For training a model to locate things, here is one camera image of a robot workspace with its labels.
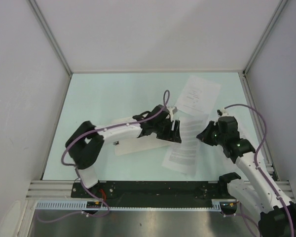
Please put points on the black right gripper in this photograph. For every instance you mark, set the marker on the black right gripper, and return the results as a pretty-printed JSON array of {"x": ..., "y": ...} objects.
[{"x": 203, "y": 136}]

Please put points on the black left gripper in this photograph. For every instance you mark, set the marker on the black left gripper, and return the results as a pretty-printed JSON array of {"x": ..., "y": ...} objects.
[{"x": 171, "y": 135}]

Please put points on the dense text paper sheet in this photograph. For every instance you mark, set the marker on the dense text paper sheet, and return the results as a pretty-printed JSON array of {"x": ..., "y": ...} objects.
[{"x": 182, "y": 157}]

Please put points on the sparse text paper sheet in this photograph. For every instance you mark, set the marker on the sparse text paper sheet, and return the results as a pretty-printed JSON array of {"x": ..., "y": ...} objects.
[{"x": 198, "y": 96}]

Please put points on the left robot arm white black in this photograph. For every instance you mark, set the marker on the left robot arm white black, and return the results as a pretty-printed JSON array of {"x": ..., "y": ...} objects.
[{"x": 85, "y": 144}]

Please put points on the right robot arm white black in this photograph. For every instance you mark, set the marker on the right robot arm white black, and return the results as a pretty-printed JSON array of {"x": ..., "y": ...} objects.
[{"x": 274, "y": 211}]

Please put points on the far right text paper sheet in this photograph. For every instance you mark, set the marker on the far right text paper sheet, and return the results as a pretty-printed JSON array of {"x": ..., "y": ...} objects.
[{"x": 245, "y": 135}]

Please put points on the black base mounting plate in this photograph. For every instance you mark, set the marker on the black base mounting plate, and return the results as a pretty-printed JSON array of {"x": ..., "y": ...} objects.
[{"x": 156, "y": 195}]

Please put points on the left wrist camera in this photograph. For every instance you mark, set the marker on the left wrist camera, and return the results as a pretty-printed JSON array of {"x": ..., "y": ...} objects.
[{"x": 172, "y": 110}]

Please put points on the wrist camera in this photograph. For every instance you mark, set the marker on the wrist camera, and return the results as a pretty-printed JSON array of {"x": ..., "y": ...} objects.
[
  {"x": 222, "y": 112},
  {"x": 172, "y": 110}
]

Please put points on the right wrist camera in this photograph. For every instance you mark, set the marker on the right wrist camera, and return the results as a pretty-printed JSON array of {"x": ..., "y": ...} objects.
[{"x": 222, "y": 112}]

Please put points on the aluminium front frame rail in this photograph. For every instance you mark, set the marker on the aluminium front frame rail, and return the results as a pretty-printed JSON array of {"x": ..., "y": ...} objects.
[{"x": 62, "y": 189}]

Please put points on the grey slotted cable duct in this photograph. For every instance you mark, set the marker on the grey slotted cable duct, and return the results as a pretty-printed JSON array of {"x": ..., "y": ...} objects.
[{"x": 69, "y": 205}]

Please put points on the right aluminium corner post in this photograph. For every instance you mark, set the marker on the right aluminium corner post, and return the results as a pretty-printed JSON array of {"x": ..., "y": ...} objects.
[{"x": 266, "y": 34}]

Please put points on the aluminium corner post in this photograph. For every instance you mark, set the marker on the aluminium corner post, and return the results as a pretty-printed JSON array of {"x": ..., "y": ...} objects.
[
  {"x": 38, "y": 14},
  {"x": 266, "y": 34}
]

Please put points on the left aluminium corner post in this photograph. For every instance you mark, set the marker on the left aluminium corner post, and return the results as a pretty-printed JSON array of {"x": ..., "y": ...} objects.
[{"x": 38, "y": 14}]

